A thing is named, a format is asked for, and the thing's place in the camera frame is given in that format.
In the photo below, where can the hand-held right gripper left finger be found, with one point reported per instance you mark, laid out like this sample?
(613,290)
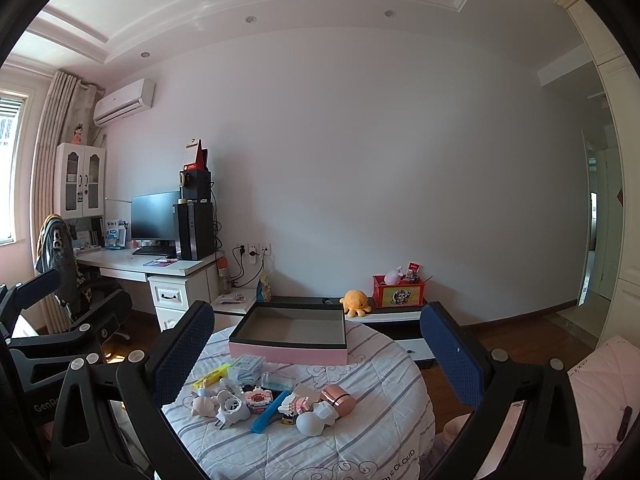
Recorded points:
(185,355)

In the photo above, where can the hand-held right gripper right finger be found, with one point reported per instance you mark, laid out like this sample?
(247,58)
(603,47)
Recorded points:
(450,360)

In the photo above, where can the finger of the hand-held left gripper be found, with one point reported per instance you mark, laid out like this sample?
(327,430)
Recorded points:
(30,290)
(95,317)

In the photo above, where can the yellow highlighter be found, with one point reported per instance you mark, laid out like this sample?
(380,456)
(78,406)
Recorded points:
(212,377)

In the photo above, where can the unicorn doll figurine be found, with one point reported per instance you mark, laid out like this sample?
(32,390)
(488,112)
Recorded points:
(205,402)

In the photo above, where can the clear plastic box green label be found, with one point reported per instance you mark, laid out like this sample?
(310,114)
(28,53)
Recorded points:
(245,362)

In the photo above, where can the white round plastic toy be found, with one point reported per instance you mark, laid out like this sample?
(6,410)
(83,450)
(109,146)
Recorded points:
(232,407)

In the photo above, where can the pink pixel block toy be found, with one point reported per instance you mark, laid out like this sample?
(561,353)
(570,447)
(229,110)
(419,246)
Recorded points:
(257,399)

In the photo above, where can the teal clear plastic case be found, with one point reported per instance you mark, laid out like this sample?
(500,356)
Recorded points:
(277,382)

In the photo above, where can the pink storage box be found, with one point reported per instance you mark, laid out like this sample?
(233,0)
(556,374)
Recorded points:
(285,355)

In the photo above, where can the blue highlighter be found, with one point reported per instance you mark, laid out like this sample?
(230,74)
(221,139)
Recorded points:
(267,415)

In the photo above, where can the rose gold cylinder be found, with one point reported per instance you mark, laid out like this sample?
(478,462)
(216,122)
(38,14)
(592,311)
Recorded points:
(337,397)

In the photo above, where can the white pink block toy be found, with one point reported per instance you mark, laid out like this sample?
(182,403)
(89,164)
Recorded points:
(300,402)

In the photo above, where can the white astronaut lamp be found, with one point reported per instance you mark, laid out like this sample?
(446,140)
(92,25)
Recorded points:
(312,422)

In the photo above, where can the black office chair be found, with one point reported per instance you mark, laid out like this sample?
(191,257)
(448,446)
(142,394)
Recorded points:
(95,287)

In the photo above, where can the dark patterned jacket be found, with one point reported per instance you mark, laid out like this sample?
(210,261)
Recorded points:
(55,250)

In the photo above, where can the black white low cabinet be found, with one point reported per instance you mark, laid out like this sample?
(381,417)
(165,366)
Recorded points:
(395,330)

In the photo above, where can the white desk with drawers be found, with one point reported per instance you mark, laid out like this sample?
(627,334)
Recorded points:
(125,262)

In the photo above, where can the white side cabinet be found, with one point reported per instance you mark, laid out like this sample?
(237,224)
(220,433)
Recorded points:
(235,315)

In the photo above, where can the pink packet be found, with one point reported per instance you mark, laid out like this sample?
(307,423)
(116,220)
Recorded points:
(232,298)

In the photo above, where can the red printed storage box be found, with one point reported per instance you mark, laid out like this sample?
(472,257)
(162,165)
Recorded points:
(400,296)

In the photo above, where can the blue white box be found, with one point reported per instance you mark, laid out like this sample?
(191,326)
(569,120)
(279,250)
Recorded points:
(115,235)

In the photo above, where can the black keyboard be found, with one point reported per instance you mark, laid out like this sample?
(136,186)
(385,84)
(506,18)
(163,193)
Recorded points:
(152,250)

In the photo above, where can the orange-capped bottle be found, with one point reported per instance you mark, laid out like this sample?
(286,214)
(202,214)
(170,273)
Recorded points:
(223,270)

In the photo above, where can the pink plush toy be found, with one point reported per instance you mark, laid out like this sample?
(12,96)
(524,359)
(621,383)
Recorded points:
(394,276)

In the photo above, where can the blue yellow snack bag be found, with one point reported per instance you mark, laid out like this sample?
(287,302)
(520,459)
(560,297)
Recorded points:
(264,287)

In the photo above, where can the yellow octopus plush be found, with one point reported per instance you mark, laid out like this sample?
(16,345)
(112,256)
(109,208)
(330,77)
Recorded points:
(355,302)

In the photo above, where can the black computer monitor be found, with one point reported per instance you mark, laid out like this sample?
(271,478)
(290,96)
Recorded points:
(155,215)

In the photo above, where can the white glass-door cabinet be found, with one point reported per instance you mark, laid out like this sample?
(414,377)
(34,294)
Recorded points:
(80,180)

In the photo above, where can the black computer tower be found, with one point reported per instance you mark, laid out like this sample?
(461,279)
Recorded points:
(195,232)

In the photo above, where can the window with blinds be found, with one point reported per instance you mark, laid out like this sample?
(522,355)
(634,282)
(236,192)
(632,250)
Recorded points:
(10,160)

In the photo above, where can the beige pleated curtain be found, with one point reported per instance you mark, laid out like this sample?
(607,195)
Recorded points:
(55,160)

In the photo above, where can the striped white quilt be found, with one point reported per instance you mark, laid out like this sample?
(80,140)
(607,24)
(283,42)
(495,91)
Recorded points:
(325,450)

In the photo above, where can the pink bedding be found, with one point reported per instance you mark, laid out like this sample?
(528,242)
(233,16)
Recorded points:
(600,400)

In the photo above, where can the small doll in pink dress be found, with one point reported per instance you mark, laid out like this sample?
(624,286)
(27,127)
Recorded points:
(77,135)

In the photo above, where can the black speaker box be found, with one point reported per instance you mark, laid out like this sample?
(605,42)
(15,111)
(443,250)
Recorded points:
(197,185)

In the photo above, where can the red paper box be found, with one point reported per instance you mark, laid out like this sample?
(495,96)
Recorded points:
(200,160)

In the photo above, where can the white door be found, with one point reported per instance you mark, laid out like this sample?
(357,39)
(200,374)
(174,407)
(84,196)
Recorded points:
(610,240)

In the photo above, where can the red door decoration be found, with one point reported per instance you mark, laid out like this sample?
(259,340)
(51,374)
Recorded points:
(620,196)

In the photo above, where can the cream wardrobe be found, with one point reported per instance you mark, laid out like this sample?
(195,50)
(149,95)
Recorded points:
(620,110)

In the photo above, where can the white wall socket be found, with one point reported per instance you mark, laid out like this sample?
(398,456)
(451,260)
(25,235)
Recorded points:
(240,249)
(252,248)
(265,247)

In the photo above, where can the white wall air conditioner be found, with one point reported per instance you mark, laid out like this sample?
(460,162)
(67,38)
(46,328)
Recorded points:
(125,102)

